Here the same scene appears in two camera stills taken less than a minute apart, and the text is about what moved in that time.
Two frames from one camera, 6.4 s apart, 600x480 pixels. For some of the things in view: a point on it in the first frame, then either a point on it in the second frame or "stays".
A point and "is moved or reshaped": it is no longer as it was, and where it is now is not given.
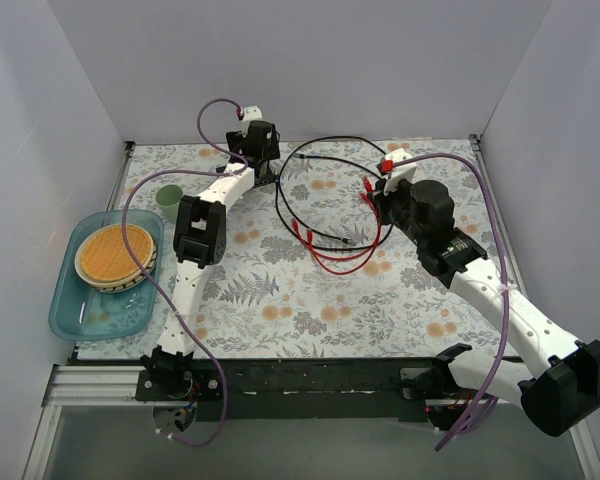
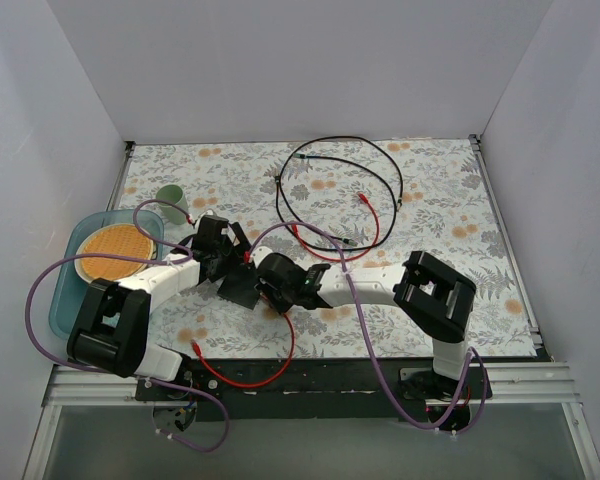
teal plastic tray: [80, 312] stays
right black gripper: [381, 204] to [259, 282]
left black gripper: [262, 167] to [225, 257]
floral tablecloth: [311, 270] stays
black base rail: [299, 388] stays
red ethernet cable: [297, 229] is moved or reshaped
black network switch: [261, 163] to [239, 285]
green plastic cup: [168, 197] stays
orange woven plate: [103, 260] stays
